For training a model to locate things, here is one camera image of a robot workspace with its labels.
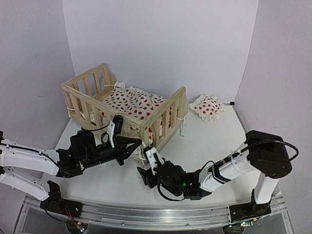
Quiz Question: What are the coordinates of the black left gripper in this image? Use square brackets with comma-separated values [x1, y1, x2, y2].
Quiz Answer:
[81, 136, 141, 169]

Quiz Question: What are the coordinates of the white mattress tie string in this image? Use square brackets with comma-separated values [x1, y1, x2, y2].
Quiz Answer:
[135, 146, 149, 166]

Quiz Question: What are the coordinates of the strawberry print ruffled mattress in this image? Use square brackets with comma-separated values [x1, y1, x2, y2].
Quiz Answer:
[89, 81, 171, 147]

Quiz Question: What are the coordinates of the wooden pet bed frame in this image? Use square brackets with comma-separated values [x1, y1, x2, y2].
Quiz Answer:
[60, 63, 190, 166]

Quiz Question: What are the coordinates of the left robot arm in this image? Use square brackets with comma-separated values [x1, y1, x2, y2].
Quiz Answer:
[0, 130, 142, 213]

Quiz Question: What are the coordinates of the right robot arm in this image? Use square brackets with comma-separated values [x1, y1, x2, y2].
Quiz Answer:
[137, 130, 299, 216]

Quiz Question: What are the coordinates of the strawberry print small pillow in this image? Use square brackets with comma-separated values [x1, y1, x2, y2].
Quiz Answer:
[190, 94, 225, 123]

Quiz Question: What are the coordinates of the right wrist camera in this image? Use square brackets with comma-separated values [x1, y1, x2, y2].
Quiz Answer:
[143, 146, 165, 175]

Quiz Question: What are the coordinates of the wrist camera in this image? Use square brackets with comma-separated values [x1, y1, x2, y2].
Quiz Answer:
[143, 146, 165, 175]
[107, 115, 123, 148]

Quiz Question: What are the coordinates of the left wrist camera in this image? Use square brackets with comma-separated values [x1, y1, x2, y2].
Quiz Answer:
[107, 115, 123, 148]

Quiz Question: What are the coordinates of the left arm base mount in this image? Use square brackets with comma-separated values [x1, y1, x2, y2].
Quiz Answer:
[40, 180, 83, 218]

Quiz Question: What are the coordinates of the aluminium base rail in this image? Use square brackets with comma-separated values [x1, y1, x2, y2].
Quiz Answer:
[23, 192, 286, 226]

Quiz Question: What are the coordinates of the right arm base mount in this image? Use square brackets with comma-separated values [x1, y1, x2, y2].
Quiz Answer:
[229, 189, 272, 224]

